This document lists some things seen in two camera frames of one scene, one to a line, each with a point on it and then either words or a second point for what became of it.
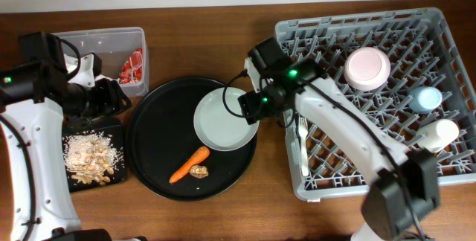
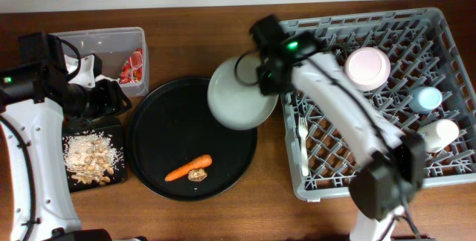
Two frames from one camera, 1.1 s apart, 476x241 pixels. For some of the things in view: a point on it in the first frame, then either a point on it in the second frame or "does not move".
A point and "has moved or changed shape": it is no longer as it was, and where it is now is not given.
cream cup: x=436 y=135 does not move
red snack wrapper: x=132 y=71 does not move
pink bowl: x=367 y=68 does not move
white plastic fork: x=303 y=130 does not move
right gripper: x=251 y=108 → x=267 y=84
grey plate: x=217 y=128 has moved or changed shape
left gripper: x=112 y=95 does not move
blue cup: x=425 y=99 does not move
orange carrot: x=201 y=154 has moved or changed shape
